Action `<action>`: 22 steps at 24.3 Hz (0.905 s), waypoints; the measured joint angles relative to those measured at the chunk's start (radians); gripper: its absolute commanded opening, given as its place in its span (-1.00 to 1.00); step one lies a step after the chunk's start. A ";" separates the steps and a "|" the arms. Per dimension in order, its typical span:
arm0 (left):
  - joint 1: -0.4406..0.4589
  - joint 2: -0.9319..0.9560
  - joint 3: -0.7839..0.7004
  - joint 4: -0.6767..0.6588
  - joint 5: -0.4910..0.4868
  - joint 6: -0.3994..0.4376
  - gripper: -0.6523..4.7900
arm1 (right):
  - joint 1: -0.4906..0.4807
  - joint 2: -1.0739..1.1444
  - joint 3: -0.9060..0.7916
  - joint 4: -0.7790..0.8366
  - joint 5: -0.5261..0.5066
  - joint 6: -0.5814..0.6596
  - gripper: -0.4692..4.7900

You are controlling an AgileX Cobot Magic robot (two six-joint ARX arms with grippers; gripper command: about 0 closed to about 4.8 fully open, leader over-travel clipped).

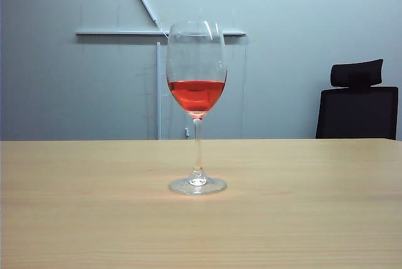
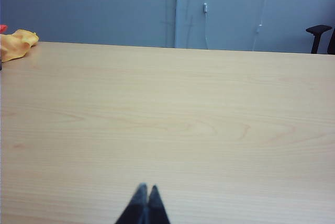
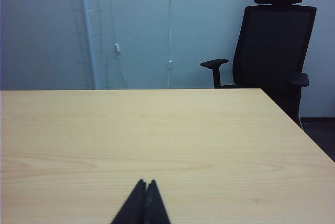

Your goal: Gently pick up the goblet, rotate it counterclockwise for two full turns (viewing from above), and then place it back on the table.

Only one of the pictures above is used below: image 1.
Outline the clear goblet with red liquid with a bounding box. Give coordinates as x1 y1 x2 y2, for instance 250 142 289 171
165 21 228 196

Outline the black mesh office chair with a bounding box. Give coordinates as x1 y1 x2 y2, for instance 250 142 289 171
315 58 399 141

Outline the white vertical post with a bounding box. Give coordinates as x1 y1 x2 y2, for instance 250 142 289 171
156 41 163 140

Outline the white horizontal wall ledge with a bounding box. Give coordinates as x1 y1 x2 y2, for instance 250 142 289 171
75 28 247 38

